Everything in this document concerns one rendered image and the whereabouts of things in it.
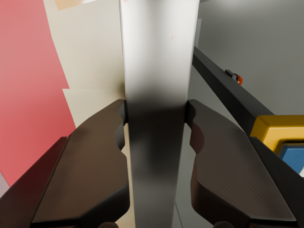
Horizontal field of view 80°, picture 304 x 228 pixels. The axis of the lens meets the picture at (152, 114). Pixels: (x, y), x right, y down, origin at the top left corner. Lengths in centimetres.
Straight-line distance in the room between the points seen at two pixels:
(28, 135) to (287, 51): 138
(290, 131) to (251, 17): 105
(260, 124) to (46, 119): 22
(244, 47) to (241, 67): 12
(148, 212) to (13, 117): 15
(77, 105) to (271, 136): 20
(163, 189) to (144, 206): 3
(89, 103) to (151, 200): 10
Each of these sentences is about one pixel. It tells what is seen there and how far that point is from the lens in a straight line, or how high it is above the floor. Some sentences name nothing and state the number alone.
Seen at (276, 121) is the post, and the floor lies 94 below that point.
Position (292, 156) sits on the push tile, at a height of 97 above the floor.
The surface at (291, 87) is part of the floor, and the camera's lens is 156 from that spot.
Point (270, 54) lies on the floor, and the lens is 137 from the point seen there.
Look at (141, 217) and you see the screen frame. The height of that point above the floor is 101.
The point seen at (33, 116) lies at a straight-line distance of 19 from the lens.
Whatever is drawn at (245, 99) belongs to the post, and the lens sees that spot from 40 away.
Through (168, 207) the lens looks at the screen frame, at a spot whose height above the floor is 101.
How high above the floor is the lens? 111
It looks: 59 degrees down
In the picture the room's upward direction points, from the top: 176 degrees clockwise
